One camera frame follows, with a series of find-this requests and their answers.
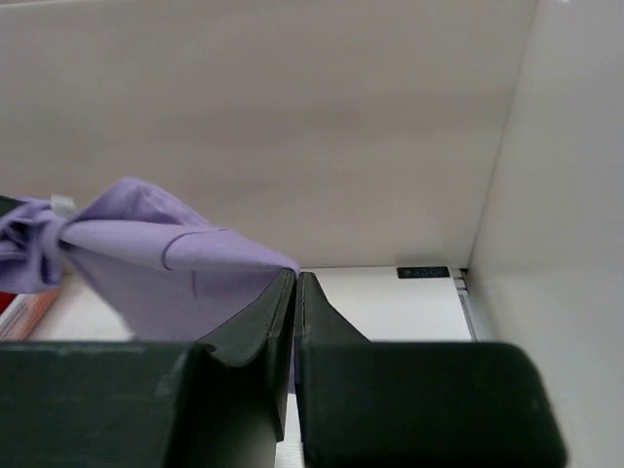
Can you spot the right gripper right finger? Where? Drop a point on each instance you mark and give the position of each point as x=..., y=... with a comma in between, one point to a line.
x=414, y=404

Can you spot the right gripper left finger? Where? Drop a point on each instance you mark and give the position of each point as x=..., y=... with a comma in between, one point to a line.
x=220, y=401

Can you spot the purple t-shirt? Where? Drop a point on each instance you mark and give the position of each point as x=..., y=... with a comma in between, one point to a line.
x=169, y=273

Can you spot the black label on table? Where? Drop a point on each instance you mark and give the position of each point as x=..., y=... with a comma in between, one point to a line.
x=423, y=272

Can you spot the white plastic basket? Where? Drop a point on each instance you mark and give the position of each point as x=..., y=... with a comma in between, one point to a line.
x=31, y=310

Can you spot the red t-shirt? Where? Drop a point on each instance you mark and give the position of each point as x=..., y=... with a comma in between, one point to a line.
x=9, y=303

